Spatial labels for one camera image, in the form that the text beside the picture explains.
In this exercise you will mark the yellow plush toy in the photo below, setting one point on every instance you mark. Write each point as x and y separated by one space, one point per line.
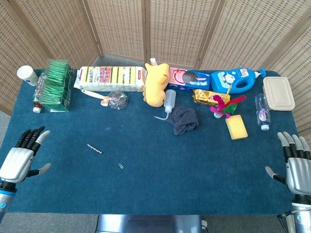
156 83

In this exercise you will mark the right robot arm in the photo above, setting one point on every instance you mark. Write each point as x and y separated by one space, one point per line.
300 213

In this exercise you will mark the clear squeeze wash bottle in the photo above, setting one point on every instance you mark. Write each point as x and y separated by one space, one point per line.
168 99

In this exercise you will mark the silver paper clip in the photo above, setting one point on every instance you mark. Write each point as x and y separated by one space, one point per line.
121 166

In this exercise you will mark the clear box of green packets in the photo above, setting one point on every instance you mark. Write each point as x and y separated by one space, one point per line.
57 86

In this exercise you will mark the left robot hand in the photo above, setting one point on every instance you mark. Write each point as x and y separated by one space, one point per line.
17 160

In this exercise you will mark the pack of yellow sponges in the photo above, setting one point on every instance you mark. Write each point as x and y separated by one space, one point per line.
109 78

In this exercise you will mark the dark grey cloth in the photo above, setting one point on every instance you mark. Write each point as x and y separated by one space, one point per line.
183 120

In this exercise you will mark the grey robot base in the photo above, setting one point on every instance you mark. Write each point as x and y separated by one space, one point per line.
150 223

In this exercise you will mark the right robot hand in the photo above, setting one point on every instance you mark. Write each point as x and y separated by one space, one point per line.
297 172

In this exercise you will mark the yellow sponge block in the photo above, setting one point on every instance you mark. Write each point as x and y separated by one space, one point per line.
236 127

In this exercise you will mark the gold snack packet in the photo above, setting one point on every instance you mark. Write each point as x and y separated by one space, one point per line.
206 96

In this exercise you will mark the blue table mat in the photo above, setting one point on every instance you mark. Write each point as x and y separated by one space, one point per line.
150 150

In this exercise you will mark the white paper cup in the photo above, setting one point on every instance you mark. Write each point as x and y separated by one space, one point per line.
27 75

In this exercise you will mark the clear water bottle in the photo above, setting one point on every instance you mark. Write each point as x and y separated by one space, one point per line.
262 112

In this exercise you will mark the beige lidded food container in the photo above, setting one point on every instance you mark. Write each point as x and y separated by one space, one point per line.
278 93

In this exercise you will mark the blue detergent bottle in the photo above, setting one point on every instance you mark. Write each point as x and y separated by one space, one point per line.
233 81

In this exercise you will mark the pink blue cookie box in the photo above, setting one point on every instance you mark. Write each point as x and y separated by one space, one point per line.
188 80

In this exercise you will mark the brown drink bottle white cap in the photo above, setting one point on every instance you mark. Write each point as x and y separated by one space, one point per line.
37 97

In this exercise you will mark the woven bamboo folding screen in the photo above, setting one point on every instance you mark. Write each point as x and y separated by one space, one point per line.
170 29

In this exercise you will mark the feather shuttlecock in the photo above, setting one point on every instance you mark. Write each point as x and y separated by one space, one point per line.
223 106

